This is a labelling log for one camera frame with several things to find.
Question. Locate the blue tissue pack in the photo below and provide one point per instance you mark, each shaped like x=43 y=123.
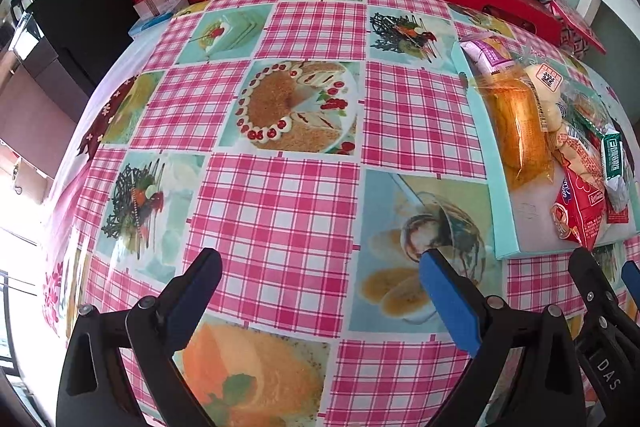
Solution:
x=147 y=24

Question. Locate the beige orange-print snack packet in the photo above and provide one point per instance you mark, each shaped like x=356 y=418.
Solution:
x=580 y=152

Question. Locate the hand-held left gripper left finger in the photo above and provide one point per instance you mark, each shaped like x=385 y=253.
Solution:
x=197 y=292

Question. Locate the red patterned box lid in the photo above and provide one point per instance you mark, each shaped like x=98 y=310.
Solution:
x=580 y=22

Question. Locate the green and white snack packet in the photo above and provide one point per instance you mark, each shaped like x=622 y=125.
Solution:
x=616 y=167

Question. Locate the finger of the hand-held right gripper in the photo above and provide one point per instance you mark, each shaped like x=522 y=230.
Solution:
x=597 y=287
x=632 y=277

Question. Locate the pink snack packet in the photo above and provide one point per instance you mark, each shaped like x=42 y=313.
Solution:
x=487 y=54

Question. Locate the clear green-edged biscuit packet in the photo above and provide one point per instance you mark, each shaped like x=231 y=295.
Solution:
x=587 y=114

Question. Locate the clear-wrapped round bun packet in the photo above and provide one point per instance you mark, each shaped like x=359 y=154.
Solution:
x=542 y=82

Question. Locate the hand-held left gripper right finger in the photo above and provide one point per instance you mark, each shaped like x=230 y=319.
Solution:
x=450 y=302

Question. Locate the teal shallow box tray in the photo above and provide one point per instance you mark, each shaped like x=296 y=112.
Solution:
x=500 y=217

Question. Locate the red white-print snack packet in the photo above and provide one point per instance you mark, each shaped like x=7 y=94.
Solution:
x=580 y=212

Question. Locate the black cabinet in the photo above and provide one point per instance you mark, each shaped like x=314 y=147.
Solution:
x=85 y=17

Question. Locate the orange bread packet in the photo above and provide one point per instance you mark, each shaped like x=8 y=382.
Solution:
x=520 y=132

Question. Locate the pink checked printed tablecloth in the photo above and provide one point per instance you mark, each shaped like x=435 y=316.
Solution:
x=280 y=217

